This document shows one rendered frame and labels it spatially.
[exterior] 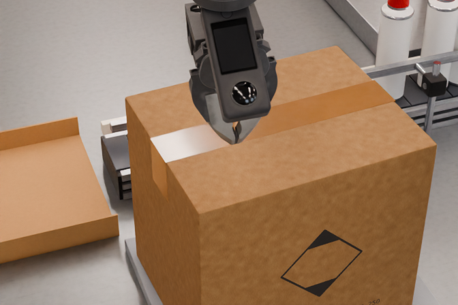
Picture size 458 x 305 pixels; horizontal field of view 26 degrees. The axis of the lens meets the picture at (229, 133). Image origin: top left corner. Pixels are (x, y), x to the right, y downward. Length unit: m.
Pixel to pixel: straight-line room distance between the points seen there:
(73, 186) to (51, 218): 0.08
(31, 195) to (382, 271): 0.57
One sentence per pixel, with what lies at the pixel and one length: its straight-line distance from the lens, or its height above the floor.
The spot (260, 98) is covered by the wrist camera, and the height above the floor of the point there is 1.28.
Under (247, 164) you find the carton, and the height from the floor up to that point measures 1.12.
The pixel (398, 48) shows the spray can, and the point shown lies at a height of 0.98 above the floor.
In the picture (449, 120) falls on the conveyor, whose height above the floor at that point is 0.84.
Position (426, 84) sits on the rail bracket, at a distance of 1.56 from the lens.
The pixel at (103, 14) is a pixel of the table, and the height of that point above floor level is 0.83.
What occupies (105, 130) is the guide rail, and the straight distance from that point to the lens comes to 1.54.
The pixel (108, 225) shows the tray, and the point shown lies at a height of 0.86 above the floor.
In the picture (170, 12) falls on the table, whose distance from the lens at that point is 1.98.
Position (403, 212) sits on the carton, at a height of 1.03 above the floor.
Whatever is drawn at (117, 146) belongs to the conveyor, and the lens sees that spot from 1.55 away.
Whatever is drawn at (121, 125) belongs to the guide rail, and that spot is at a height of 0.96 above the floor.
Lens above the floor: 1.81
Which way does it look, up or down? 37 degrees down
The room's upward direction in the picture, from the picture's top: straight up
